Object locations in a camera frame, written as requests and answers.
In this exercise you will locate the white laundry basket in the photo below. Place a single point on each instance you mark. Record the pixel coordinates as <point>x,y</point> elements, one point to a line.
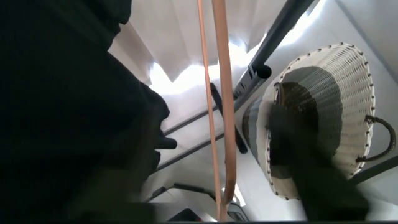
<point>348,93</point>

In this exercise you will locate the white curtain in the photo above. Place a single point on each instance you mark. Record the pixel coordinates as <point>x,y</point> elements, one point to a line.
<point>186,31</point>

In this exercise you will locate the black t-shirt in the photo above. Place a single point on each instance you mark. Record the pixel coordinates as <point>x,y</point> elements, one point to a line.
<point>62,93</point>

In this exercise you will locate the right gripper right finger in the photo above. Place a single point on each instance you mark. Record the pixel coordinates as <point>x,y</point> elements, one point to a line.
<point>320,186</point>

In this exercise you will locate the pink clothes hanger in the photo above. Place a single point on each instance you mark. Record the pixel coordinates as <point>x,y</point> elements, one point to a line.
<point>225,77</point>

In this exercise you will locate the black clothes rack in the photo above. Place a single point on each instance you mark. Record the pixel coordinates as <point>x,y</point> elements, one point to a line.
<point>273,37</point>

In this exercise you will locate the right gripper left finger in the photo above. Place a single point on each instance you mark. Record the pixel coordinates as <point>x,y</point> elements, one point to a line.
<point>118,180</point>

